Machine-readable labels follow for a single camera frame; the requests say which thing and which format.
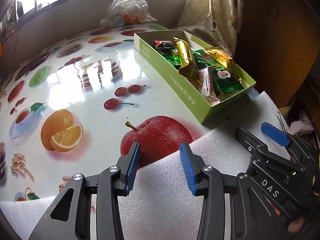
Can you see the green cardboard box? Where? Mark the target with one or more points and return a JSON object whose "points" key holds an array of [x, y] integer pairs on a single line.
{"points": [[175, 85]]}

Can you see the large green snack packet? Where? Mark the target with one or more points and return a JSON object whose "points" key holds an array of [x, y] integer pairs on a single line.
{"points": [[230, 83]]}

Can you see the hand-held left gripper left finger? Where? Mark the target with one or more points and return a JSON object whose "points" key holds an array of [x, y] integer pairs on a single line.
{"points": [[133, 165]]}

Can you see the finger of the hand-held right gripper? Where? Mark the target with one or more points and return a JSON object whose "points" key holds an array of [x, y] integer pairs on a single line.
{"points": [[275, 131], [247, 142]]}

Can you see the small red snack packet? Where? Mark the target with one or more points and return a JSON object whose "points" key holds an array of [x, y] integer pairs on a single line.
{"points": [[163, 44]]}

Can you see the long gold snack bar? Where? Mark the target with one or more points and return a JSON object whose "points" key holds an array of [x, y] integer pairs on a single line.
{"points": [[186, 60]]}

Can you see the orange tangerine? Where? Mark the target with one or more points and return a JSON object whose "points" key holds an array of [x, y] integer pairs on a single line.
{"points": [[130, 18]]}

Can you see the pink cloth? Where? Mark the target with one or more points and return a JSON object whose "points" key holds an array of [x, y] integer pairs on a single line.
{"points": [[300, 127]]}

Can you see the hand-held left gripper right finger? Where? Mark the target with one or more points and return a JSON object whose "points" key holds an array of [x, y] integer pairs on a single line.
{"points": [[186, 167]]}

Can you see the white foam sheet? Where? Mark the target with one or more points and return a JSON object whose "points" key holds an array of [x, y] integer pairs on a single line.
{"points": [[225, 140]]}

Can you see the clear plastic bag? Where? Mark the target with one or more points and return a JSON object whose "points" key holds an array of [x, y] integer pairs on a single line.
{"points": [[127, 5]]}

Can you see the person's right hand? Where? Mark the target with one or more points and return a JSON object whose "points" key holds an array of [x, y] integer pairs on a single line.
{"points": [[296, 227]]}

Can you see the dark smartphone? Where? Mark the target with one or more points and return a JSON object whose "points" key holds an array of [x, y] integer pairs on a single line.
{"points": [[32, 63]]}

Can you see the brown wooden cabinet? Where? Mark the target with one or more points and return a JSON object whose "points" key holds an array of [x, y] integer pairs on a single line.
{"points": [[275, 42]]}

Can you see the cream patterned curtain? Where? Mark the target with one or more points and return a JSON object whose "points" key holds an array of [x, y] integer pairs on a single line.
{"points": [[215, 10]]}

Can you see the wide yellow snack packet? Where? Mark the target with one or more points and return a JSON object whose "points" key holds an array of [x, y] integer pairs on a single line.
{"points": [[221, 55]]}

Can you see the round green-lid container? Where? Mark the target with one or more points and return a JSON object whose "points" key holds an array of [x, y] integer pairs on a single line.
{"points": [[119, 22]]}

